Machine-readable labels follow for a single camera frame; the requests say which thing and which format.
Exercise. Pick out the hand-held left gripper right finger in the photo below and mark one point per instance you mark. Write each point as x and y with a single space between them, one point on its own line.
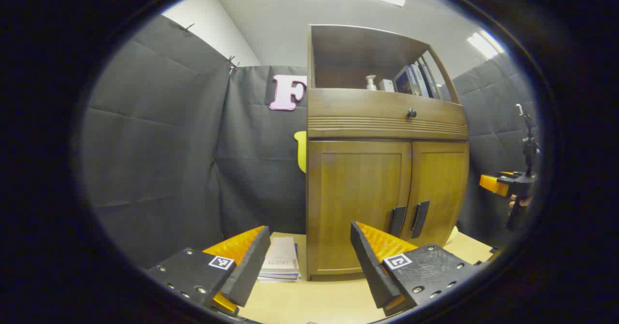
370 266

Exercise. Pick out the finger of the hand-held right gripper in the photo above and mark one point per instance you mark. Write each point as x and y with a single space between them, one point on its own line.
491 184

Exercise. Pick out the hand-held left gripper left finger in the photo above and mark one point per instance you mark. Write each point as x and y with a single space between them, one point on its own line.
251 266

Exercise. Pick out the wooden shoe cabinet door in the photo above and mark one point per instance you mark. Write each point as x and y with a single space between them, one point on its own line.
442 179
355 193

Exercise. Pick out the wooden double-door shoe cabinet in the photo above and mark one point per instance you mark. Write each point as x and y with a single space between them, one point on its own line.
348 58

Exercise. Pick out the wooden cabinet drawer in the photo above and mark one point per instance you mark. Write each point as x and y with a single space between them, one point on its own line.
358 106

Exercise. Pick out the thin white book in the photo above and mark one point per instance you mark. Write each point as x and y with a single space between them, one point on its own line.
275 280
278 275

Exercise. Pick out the thick white cover book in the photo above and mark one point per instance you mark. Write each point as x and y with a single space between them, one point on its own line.
280 256

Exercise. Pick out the grey spine book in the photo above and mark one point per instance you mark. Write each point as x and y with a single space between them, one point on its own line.
419 80

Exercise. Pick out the small ceiling light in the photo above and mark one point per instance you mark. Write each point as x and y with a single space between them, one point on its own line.
485 44

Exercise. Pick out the small white box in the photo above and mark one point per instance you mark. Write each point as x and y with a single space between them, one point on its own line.
386 85

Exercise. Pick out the black backdrop cloth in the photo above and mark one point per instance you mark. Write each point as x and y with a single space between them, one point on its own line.
169 145

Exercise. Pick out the white pump bottle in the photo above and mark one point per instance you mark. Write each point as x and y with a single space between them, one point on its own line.
371 83

